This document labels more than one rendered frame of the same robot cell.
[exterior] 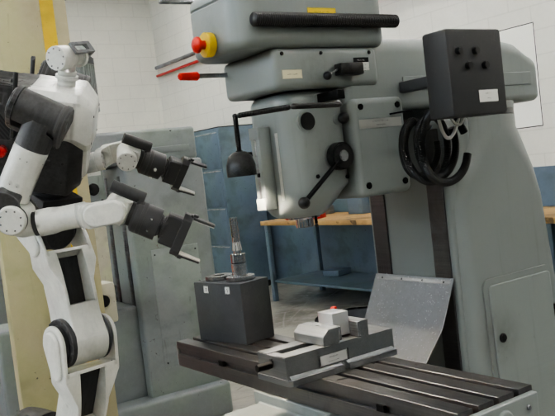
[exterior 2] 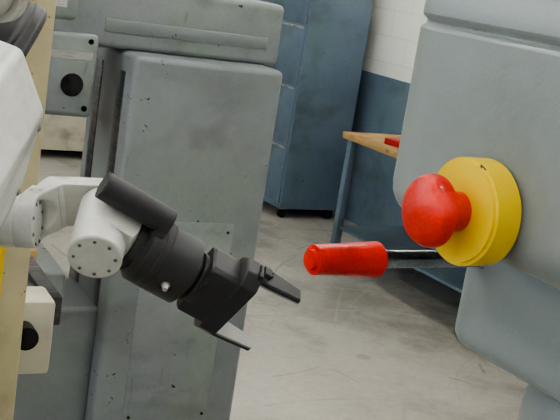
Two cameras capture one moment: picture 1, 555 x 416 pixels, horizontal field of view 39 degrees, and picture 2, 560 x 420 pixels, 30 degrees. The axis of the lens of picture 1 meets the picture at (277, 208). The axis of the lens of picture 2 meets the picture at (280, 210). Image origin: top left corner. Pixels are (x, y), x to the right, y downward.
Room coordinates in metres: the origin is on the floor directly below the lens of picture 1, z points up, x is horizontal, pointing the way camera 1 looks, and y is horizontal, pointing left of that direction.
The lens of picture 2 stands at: (1.33, 0.20, 1.87)
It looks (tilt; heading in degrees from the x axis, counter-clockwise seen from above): 13 degrees down; 3
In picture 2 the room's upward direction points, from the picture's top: 9 degrees clockwise
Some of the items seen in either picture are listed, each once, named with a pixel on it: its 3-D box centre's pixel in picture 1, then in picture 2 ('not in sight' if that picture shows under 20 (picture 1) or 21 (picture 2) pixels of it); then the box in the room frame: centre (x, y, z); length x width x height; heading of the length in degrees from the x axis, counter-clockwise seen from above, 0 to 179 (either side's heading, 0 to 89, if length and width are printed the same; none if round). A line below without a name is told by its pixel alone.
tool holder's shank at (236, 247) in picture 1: (234, 235); not in sight; (2.38, 0.14, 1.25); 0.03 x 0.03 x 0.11
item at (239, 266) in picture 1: (239, 266); not in sight; (2.38, 0.14, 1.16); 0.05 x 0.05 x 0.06
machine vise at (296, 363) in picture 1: (326, 344); not in sight; (1.96, -0.08, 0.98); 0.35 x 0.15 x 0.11; 124
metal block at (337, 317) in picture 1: (334, 322); not in sight; (1.97, -0.11, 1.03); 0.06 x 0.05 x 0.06; 34
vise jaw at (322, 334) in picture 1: (317, 333); not in sight; (1.94, -0.06, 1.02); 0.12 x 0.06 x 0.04; 34
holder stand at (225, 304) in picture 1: (233, 306); not in sight; (2.42, 0.17, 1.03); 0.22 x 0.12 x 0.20; 45
